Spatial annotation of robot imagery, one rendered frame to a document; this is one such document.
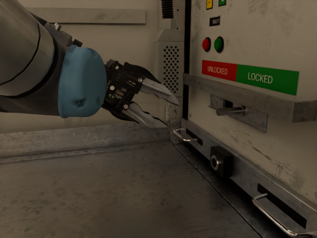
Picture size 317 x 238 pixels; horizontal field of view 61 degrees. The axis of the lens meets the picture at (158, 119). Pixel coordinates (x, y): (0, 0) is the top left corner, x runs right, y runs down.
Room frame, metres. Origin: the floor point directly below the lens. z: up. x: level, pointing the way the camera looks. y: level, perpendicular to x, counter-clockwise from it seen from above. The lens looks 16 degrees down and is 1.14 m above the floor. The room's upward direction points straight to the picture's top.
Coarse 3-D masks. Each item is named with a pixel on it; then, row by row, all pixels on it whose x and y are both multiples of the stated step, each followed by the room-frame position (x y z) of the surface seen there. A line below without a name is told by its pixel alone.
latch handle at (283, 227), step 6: (252, 198) 0.39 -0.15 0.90; (258, 198) 0.39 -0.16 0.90; (258, 204) 0.37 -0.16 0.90; (264, 210) 0.35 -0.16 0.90; (270, 216) 0.34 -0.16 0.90; (276, 222) 0.33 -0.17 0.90; (282, 228) 0.31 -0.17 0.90; (288, 228) 0.31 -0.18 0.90; (288, 234) 0.30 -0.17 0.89; (294, 234) 0.30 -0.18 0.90; (300, 234) 0.30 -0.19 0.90; (306, 234) 0.30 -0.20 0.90; (312, 234) 0.30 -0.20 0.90
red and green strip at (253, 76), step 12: (204, 60) 0.68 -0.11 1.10; (204, 72) 0.68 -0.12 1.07; (216, 72) 0.62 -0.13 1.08; (228, 72) 0.57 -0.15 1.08; (240, 72) 0.53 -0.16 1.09; (252, 72) 0.49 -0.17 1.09; (264, 72) 0.46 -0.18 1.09; (276, 72) 0.43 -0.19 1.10; (288, 72) 0.41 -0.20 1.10; (252, 84) 0.49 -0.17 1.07; (264, 84) 0.46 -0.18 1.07; (276, 84) 0.43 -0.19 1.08; (288, 84) 0.40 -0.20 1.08
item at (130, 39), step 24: (24, 0) 0.82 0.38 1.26; (48, 0) 0.83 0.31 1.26; (72, 0) 0.83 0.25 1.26; (96, 0) 0.84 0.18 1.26; (120, 0) 0.85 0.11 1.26; (144, 0) 0.86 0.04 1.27; (72, 24) 0.83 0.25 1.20; (96, 24) 0.84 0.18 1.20; (120, 24) 0.85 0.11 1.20; (144, 24) 0.86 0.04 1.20; (96, 48) 0.84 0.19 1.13; (120, 48) 0.85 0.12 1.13; (144, 48) 0.86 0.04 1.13; (144, 96) 0.86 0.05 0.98; (0, 120) 0.80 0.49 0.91; (24, 120) 0.81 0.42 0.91; (48, 120) 0.82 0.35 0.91; (72, 120) 0.83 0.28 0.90; (96, 120) 0.84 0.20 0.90; (120, 120) 0.85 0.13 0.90
